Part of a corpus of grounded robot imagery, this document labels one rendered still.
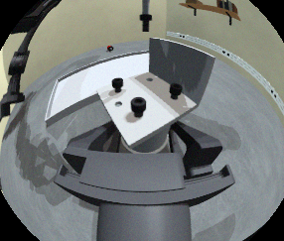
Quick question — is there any white l-shaped bracket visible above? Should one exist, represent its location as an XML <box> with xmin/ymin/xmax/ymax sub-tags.
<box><xmin>96</xmin><ymin>38</ymin><xmax>215</xmax><ymax>149</ymax></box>

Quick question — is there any white shallow rectangular tray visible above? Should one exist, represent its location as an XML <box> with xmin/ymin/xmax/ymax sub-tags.
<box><xmin>45</xmin><ymin>51</ymin><xmax>149</xmax><ymax>125</ymax></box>

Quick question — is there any grey cylinder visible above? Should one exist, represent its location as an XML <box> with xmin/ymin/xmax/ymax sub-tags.
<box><xmin>121</xmin><ymin>126</ymin><xmax>171</xmax><ymax>154</ymax></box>

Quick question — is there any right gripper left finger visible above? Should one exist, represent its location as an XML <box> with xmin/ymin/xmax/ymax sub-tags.
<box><xmin>68</xmin><ymin>120</ymin><xmax>121</xmax><ymax>153</ymax></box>

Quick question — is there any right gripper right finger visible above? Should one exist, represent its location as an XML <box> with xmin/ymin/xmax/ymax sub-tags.
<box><xmin>168</xmin><ymin>121</ymin><xmax>222</xmax><ymax>173</ymax></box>

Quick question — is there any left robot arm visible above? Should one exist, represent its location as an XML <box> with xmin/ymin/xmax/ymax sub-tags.
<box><xmin>3</xmin><ymin>0</ymin><xmax>62</xmax><ymax>98</ymax></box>

